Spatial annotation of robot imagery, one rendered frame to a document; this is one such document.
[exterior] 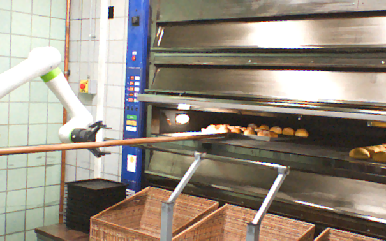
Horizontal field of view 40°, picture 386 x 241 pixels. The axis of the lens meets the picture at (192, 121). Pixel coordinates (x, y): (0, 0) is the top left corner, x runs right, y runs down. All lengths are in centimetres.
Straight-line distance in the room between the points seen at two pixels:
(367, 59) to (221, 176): 104
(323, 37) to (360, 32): 19
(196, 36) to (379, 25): 107
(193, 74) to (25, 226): 169
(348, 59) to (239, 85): 63
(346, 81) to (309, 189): 57
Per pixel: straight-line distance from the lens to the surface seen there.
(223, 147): 297
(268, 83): 280
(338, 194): 265
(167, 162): 326
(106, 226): 297
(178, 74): 321
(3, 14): 375
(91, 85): 371
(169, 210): 248
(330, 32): 266
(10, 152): 233
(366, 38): 257
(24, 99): 382
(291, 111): 256
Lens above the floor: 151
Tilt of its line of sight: 4 degrees down
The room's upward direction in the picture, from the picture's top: 3 degrees clockwise
